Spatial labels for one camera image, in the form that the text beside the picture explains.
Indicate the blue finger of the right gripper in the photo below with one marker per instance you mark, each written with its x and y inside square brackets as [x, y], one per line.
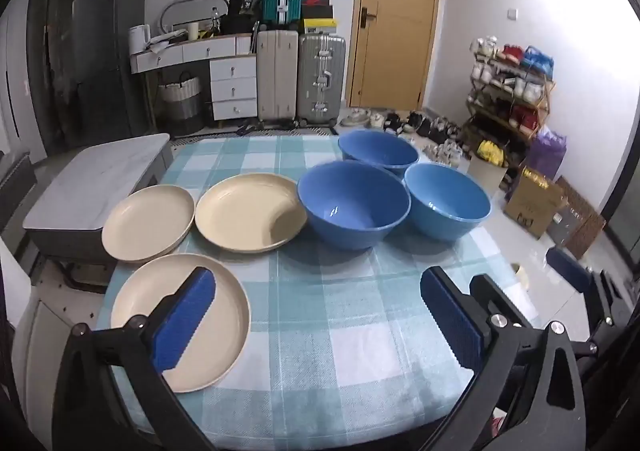
[569, 269]
[492, 299]

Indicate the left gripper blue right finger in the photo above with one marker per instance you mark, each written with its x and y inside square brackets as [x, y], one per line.
[458, 316]

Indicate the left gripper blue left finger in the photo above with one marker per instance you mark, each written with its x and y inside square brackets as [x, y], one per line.
[177, 316]

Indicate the light blue bowl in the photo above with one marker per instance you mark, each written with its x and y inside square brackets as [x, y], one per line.
[445, 204]

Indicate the cream plate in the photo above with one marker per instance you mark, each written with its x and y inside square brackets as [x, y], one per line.
[149, 223]
[220, 337]
[250, 213]

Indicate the cardboard box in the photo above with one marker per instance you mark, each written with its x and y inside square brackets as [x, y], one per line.
[534, 202]

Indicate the beige trash bin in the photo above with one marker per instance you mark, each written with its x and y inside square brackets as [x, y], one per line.
[488, 166]

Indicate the teal checked tablecloth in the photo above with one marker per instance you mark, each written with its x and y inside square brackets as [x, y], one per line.
[342, 350]

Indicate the purple plastic bag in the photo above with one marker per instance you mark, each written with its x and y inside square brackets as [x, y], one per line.
[546, 153]

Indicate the marble top coffee table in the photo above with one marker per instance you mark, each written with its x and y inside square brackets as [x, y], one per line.
[66, 221]

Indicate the wooden shoe rack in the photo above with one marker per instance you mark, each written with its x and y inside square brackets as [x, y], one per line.
[509, 100]

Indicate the woven laundry basket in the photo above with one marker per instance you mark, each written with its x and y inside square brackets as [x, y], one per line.
[182, 105]

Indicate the dark grey refrigerator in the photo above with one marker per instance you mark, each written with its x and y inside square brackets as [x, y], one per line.
[111, 98]

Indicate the white drawer desk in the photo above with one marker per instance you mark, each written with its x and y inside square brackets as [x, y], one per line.
[232, 74]

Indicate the beige suitcase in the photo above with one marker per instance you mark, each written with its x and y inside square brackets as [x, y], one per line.
[276, 69]

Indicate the white kettle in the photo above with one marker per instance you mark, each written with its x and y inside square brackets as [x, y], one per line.
[139, 38]

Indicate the silver suitcase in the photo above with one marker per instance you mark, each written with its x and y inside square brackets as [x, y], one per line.
[321, 67]

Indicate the oval mirror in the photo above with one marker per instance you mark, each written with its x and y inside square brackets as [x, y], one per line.
[179, 13]

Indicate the wooden door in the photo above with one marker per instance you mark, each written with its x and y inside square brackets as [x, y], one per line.
[390, 53]

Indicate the stack of shoe boxes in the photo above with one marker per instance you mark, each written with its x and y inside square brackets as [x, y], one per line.
[318, 17]

